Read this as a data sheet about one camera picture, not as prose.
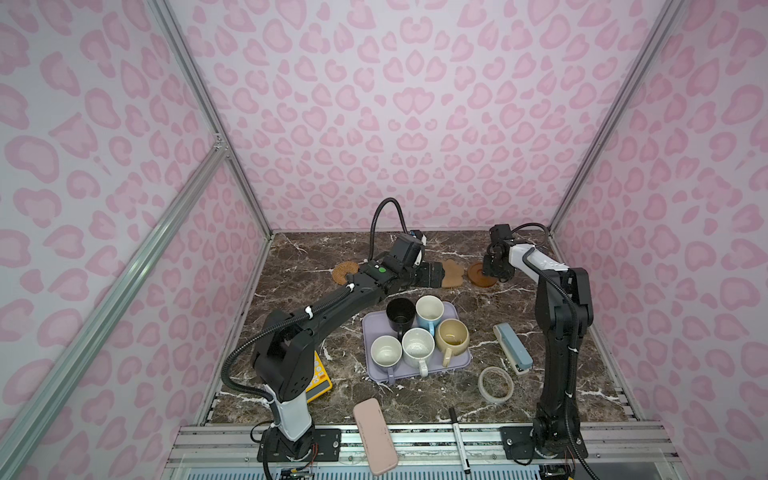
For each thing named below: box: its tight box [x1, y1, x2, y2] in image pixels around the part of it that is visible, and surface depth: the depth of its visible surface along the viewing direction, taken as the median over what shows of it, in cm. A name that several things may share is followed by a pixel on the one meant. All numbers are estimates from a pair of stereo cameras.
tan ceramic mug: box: [435, 318, 470, 368], surface depth 84 cm
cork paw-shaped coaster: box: [442, 259, 464, 288], surface depth 109 cm
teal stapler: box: [493, 322, 533, 375], surface depth 87 cm
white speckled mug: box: [402, 327, 435, 378], surface depth 85 cm
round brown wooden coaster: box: [468, 262, 497, 288], surface depth 107 cm
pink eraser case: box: [353, 398, 399, 477], surface depth 74 cm
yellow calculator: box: [305, 350, 333, 404], surface depth 84 cm
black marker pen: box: [448, 406, 471, 475], surface depth 75 cm
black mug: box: [386, 298, 416, 342], surface depth 90 cm
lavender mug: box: [370, 335, 403, 385], surface depth 85 cm
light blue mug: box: [415, 295, 445, 336], surface depth 90 cm
